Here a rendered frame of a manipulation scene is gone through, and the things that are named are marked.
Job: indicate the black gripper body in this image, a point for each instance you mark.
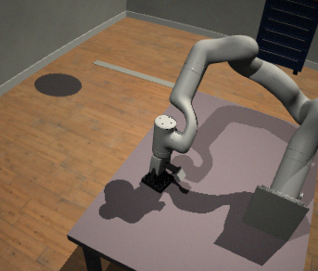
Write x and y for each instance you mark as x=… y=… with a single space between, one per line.
x=157 y=162

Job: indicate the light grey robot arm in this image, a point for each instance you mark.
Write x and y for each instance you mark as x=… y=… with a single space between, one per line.
x=302 y=146

